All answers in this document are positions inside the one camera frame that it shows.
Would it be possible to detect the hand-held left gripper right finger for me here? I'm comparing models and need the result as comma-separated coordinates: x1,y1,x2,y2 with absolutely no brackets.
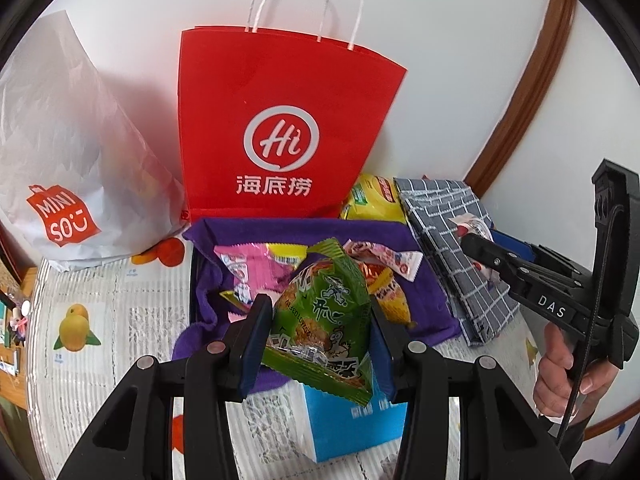
369,305,566,480

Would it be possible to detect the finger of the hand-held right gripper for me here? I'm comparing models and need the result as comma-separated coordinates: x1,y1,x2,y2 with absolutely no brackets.
492,230,596,306
460,234,581,331

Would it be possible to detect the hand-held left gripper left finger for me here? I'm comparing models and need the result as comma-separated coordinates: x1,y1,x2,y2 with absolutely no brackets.
55,294,275,480

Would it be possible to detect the small white snack packet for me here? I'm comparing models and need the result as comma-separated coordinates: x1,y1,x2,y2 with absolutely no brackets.
447,212,496,241

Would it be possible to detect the green snack packet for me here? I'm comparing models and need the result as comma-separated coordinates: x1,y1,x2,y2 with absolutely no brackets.
262,237,375,407

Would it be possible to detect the pink snack packet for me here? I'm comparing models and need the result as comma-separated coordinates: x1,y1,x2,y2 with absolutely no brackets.
214,241,308,313

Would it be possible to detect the person's right forearm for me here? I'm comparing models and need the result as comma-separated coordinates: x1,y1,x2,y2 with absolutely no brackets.
562,400,638,480

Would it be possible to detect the person's right hand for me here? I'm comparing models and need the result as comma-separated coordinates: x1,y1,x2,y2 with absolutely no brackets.
532,320,623,418

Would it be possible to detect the grey checked cloth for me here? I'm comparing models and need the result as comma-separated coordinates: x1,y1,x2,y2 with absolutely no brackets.
392,176,523,347

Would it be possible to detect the orange and yellow snack packet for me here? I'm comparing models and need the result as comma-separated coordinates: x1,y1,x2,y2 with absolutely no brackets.
362,262,418,329

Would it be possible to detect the blue and white box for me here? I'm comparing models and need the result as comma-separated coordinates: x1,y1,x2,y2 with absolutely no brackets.
290,380,408,463

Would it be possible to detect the purple cloth bag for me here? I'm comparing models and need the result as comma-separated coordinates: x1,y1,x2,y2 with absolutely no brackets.
171,217,461,393

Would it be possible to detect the red and white candy packet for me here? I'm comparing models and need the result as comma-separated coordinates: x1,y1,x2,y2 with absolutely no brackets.
342,240,425,281

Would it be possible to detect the yellow chips bag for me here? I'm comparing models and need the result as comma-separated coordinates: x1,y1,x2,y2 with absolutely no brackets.
340,172,407,224

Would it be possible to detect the fruit printed mat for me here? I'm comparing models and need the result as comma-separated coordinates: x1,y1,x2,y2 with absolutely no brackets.
20,230,556,480

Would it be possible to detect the red paper bag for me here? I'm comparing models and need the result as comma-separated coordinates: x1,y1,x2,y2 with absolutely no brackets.
177,0,408,221

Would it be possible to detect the small figurine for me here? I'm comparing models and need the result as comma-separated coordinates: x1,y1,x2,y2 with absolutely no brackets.
7,300,32,346

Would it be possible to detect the wooden shelf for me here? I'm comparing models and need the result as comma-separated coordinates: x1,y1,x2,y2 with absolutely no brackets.
0,225,38,411

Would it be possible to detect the white plastic bag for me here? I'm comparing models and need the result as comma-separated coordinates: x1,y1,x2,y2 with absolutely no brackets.
0,9,188,272

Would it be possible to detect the black strap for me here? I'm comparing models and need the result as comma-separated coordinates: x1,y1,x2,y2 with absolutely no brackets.
555,205,631,441

